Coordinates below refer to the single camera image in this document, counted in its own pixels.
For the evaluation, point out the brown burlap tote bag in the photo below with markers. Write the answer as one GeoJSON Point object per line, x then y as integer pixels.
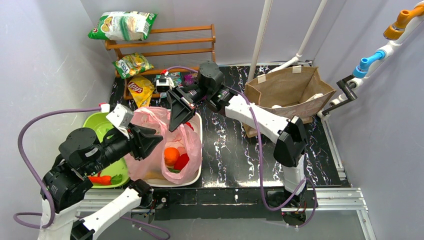
{"type": "Point", "coordinates": [292, 91]}

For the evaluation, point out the wooden shelf rack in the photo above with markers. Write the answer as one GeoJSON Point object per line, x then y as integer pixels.
{"type": "Point", "coordinates": [166, 47]}

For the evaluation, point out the orange pipe valve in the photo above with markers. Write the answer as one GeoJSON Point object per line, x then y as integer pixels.
{"type": "Point", "coordinates": [396, 29]}

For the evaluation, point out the green white chips bag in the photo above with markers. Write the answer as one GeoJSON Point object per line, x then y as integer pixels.
{"type": "Point", "coordinates": [123, 26]}

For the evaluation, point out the purple grape candy packet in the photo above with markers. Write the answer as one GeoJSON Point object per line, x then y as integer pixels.
{"type": "Point", "coordinates": [190, 79]}

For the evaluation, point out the green yellow snack bag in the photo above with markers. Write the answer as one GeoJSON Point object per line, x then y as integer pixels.
{"type": "Point", "coordinates": [131, 65]}

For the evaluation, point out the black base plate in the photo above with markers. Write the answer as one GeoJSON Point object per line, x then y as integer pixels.
{"type": "Point", "coordinates": [218, 203]}

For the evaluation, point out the red strawberry toy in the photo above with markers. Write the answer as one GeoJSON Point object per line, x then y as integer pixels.
{"type": "Point", "coordinates": [189, 125]}

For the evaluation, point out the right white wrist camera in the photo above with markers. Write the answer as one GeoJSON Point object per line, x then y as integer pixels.
{"type": "Point", "coordinates": [163, 82]}

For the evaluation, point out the small red tomato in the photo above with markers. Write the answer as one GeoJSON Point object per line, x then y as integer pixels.
{"type": "Point", "coordinates": [105, 180]}

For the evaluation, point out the pink plastic grocery bag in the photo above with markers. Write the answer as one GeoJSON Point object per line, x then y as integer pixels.
{"type": "Point", "coordinates": [187, 139]}

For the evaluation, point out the red bell pepper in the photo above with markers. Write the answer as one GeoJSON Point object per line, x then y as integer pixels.
{"type": "Point", "coordinates": [181, 162]}

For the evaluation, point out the yellow Lays chips bag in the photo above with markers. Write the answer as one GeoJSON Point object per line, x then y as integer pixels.
{"type": "Point", "coordinates": [141, 89]}

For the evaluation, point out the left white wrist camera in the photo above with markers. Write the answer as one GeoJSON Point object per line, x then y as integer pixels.
{"type": "Point", "coordinates": [119, 116]}

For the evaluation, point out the teal candy packet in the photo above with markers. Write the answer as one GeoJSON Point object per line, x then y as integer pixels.
{"type": "Point", "coordinates": [177, 79]}

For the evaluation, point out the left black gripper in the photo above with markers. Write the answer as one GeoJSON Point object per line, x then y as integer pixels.
{"type": "Point", "coordinates": [135, 141]}

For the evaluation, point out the orange fruit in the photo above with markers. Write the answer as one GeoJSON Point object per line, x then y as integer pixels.
{"type": "Point", "coordinates": [171, 154]}

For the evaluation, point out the blue pipe valve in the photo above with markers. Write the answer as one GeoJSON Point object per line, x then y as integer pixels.
{"type": "Point", "coordinates": [362, 69]}

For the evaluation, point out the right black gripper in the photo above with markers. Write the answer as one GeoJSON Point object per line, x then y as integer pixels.
{"type": "Point", "coordinates": [182, 99]}

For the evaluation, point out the white PVC pipe frame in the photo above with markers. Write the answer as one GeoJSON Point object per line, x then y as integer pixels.
{"type": "Point", "coordinates": [390, 47]}

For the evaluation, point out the green plastic bin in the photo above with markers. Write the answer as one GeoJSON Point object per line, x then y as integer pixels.
{"type": "Point", "coordinates": [112, 149]}

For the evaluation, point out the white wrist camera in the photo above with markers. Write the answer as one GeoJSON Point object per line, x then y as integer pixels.
{"type": "Point", "coordinates": [119, 116]}
{"type": "Point", "coordinates": [163, 82]}

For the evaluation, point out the black pipe clamp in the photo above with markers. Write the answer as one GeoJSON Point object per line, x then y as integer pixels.
{"type": "Point", "coordinates": [347, 89]}

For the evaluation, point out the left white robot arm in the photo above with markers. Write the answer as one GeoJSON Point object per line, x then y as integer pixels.
{"type": "Point", "coordinates": [84, 155]}

